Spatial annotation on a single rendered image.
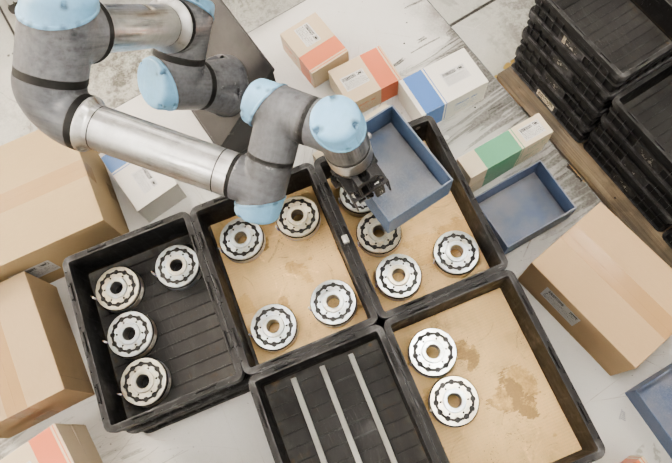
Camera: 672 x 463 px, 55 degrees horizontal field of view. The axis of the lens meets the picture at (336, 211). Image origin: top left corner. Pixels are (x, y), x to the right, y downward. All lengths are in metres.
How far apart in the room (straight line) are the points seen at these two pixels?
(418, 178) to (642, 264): 0.55
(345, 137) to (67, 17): 0.47
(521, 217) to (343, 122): 0.88
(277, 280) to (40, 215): 0.57
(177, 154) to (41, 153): 0.72
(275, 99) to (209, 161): 0.15
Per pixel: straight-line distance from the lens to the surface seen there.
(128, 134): 1.07
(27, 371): 1.61
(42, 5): 1.10
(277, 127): 0.96
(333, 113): 0.91
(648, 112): 2.31
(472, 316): 1.47
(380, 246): 1.47
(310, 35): 1.83
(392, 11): 1.96
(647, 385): 1.68
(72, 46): 1.11
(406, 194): 1.29
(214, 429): 1.61
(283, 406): 1.45
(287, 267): 1.50
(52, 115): 1.12
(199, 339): 1.51
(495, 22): 2.84
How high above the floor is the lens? 2.27
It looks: 70 degrees down
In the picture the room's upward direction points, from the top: 11 degrees counter-clockwise
